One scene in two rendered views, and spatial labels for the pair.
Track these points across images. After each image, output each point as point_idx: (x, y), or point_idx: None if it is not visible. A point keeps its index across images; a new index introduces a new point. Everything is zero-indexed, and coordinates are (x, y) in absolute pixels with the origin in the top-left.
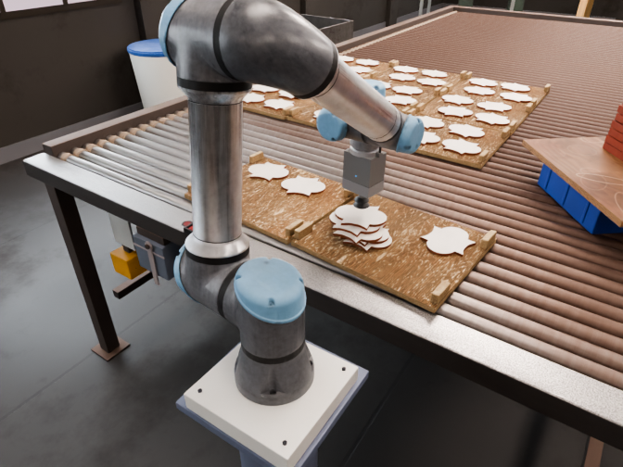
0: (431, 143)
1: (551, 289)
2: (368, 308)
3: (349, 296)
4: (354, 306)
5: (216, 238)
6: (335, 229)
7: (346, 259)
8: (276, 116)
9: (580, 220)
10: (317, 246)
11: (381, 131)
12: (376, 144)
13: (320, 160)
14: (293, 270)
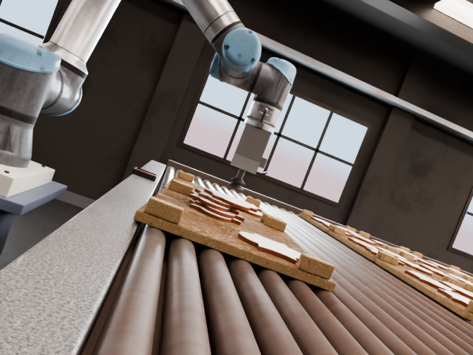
0: (432, 284)
1: (300, 317)
2: (110, 198)
3: (118, 195)
4: (106, 194)
5: (52, 38)
6: (196, 191)
7: (166, 196)
8: (323, 228)
9: None
10: (171, 193)
11: (203, 15)
12: (222, 62)
13: (300, 234)
14: (48, 52)
